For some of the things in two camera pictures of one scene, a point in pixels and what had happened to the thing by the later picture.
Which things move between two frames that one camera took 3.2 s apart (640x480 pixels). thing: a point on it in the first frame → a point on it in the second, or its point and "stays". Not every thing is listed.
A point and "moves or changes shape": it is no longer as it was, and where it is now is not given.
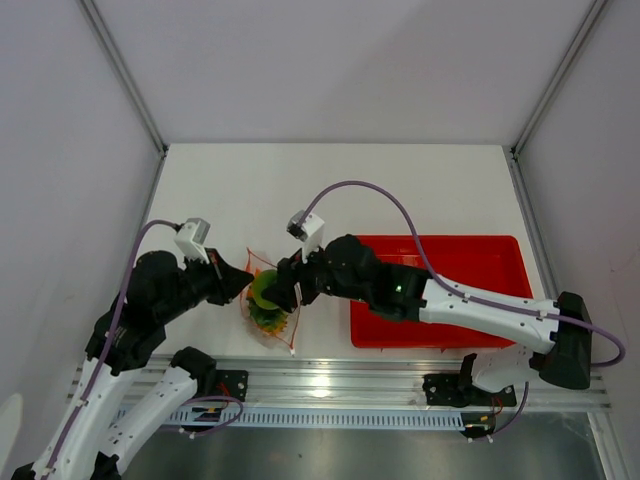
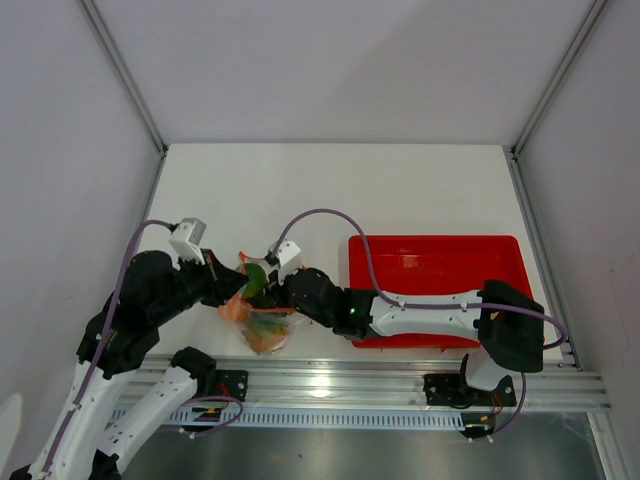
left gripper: (228, 281) stays
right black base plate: (447, 389) stays
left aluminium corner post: (101, 30) stays
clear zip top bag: (270, 319) moves or changes shape
